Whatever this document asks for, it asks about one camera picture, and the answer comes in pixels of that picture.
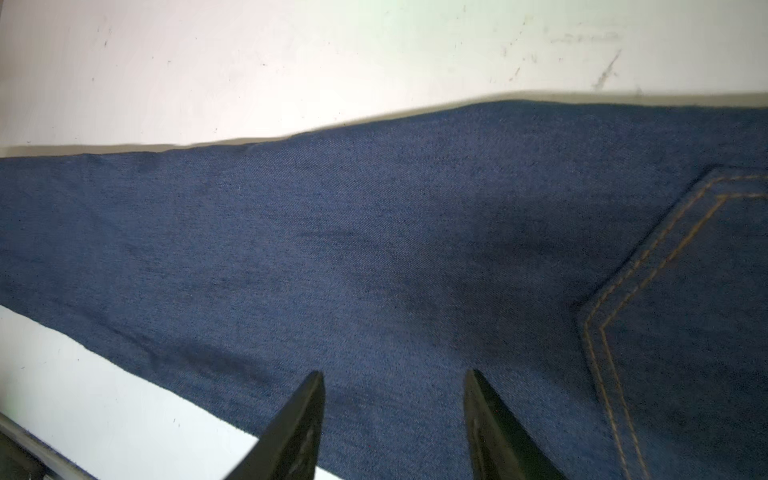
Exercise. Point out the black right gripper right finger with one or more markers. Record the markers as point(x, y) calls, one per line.
point(499, 446)

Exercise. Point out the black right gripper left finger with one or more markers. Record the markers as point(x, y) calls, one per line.
point(289, 447)

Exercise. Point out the dark blue denim trousers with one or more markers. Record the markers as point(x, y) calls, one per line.
point(605, 267)

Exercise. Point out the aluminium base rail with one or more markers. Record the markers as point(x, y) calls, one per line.
point(24, 456)

